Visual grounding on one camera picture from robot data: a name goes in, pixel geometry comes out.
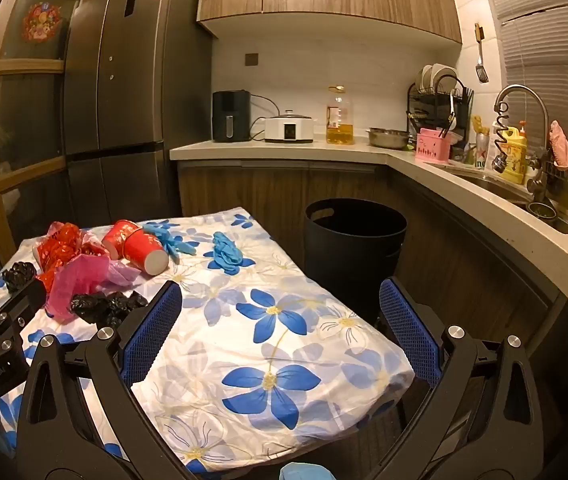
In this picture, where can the blue disposable glove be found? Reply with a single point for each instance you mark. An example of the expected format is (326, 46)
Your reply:
(226, 255)
(171, 242)

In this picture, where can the wooden kitchen counter cabinet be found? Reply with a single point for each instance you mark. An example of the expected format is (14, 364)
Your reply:
(264, 185)

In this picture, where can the window blinds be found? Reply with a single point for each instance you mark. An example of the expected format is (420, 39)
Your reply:
(554, 45)

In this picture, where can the pink cloth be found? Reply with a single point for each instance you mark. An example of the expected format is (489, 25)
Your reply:
(564, 147)

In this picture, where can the steel kitchen faucet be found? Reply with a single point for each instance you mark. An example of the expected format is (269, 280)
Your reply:
(543, 105)

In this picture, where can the drink can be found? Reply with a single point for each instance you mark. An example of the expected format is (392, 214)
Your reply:
(483, 152)

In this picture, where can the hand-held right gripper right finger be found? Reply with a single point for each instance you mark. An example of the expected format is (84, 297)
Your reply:
(410, 330)

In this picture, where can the blue floral blanket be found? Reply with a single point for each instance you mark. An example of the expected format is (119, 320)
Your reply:
(264, 360)

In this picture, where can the patterned red paper cup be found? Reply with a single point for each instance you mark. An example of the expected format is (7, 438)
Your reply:
(116, 237)

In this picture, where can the dark steel refrigerator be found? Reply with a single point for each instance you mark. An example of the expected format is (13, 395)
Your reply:
(129, 110)

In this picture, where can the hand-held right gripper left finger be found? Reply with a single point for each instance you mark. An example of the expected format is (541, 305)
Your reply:
(151, 330)

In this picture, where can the person's right hand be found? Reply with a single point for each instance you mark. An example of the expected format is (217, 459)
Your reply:
(304, 472)

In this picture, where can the cooking oil bottle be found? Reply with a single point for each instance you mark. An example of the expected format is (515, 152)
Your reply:
(339, 132)

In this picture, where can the hanging metal spatula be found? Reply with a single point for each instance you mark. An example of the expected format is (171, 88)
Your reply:
(482, 72)

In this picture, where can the dark wall outlet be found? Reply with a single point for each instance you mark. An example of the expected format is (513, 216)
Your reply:
(252, 59)

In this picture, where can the white electric cooker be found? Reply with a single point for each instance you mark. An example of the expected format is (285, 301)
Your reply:
(289, 130)

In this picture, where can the pink utensil holder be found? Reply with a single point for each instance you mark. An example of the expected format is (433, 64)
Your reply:
(431, 147)

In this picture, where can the purple rubber glove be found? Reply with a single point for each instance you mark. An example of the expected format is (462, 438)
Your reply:
(71, 285)

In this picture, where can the yellow detergent bottle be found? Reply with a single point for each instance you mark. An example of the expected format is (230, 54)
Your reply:
(514, 157)

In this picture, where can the steel kitchen sink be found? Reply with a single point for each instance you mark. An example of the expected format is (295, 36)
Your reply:
(494, 185)

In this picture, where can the black trash bin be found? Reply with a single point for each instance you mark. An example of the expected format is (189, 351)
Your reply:
(354, 260)

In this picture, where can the red plastic bag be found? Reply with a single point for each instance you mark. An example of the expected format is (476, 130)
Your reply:
(61, 250)

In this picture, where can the black air fryer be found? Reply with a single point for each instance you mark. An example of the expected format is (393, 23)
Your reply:
(231, 110)

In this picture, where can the black plastic bag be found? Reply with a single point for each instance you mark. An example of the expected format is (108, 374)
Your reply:
(104, 307)
(19, 276)

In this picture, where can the wooden glass door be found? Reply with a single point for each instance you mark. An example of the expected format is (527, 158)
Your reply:
(29, 65)

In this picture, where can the steel bowl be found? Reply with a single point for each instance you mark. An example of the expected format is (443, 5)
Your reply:
(388, 138)

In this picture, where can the black dish rack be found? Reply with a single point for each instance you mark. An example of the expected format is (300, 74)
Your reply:
(459, 105)

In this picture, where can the red round door decoration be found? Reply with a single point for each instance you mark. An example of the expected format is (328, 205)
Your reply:
(42, 21)

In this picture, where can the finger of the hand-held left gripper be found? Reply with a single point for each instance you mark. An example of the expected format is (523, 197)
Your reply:
(19, 305)

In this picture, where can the plain red paper cup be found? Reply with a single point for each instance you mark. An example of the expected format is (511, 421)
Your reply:
(144, 252)

